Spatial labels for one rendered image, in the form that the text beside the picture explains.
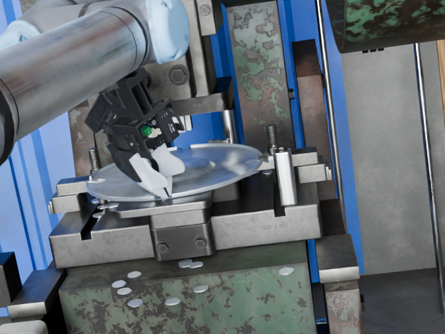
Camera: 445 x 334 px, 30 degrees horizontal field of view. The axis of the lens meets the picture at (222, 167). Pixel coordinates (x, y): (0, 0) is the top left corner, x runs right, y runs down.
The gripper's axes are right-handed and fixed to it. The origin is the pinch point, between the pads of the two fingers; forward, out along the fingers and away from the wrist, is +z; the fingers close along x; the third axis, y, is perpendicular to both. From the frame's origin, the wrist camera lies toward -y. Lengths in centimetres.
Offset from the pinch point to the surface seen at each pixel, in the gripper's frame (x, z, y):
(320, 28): 63, 8, -19
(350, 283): 9.6, 21.8, 19.9
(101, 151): 17.2, 9.6, -43.1
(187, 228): 3.8, 11.4, -4.6
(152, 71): 14.8, -10.9, -10.8
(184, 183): 5.3, 3.2, -2.0
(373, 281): 93, 116, -64
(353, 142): 111, 74, -68
